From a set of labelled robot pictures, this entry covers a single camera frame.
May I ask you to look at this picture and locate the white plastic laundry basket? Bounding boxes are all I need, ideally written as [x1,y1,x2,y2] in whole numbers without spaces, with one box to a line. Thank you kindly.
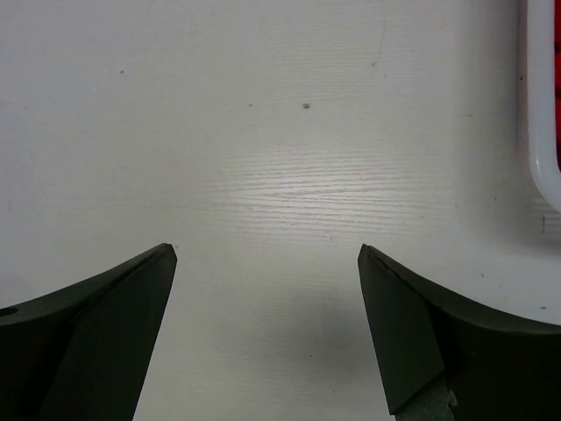
[517,0,560,211]

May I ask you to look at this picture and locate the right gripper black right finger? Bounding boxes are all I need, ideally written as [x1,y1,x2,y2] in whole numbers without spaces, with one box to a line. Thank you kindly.
[358,245,560,420]

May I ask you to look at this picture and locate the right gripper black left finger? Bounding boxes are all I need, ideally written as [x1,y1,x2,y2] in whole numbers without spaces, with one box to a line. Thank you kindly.
[1,244,177,420]

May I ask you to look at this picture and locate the red shirts in basket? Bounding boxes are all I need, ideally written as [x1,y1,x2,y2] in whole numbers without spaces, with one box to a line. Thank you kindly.
[553,0,561,168]

